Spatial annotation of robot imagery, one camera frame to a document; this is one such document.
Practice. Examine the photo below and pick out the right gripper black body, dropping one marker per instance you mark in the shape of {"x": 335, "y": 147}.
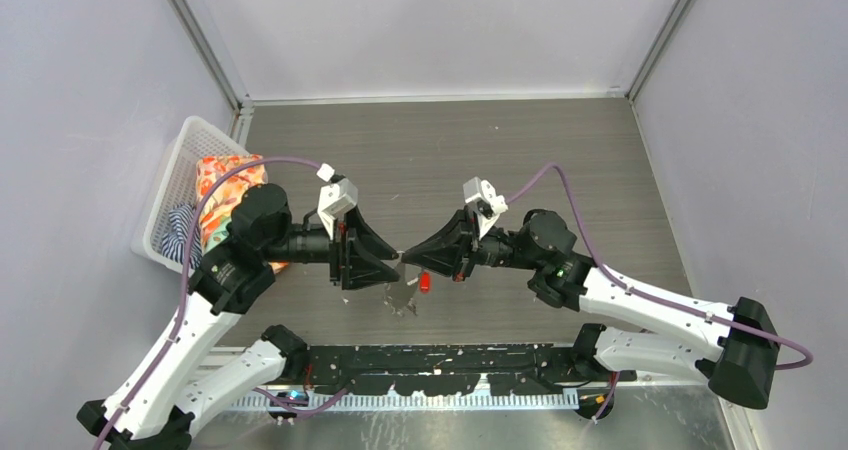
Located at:
{"x": 472, "y": 252}

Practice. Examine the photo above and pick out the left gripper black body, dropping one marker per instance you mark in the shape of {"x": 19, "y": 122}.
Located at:
{"x": 340, "y": 245}

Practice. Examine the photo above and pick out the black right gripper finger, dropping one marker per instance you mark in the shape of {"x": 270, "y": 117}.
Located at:
{"x": 439, "y": 254}
{"x": 455, "y": 232}

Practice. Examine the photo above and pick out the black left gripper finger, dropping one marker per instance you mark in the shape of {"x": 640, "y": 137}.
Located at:
{"x": 366, "y": 270}
{"x": 357, "y": 230}

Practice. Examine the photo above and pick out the red key tag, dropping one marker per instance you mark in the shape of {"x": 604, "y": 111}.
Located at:
{"x": 424, "y": 282}

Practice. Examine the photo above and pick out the silver perforated keyring plate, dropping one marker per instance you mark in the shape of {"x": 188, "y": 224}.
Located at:
{"x": 400, "y": 296}

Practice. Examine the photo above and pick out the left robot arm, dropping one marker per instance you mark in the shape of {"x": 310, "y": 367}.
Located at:
{"x": 159, "y": 407}

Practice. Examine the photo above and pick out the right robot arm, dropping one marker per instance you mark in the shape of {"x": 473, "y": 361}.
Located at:
{"x": 730, "y": 347}

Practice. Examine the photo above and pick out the orange floral cloth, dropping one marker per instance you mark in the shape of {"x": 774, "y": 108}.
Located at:
{"x": 215, "y": 214}

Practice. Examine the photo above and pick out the blue striped cloth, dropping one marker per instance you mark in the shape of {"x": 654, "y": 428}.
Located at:
{"x": 174, "y": 241}

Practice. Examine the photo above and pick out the white plastic basket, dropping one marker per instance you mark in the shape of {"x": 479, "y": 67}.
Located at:
{"x": 174, "y": 184}

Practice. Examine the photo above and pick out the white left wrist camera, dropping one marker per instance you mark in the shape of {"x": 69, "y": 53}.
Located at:
{"x": 338, "y": 196}

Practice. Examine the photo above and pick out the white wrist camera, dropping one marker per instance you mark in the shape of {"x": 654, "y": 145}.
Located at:
{"x": 338, "y": 196}
{"x": 485, "y": 203}

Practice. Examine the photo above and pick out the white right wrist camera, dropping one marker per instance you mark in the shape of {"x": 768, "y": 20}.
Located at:
{"x": 485, "y": 203}

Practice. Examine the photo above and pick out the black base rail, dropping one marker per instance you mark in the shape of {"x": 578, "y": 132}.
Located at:
{"x": 442, "y": 370}

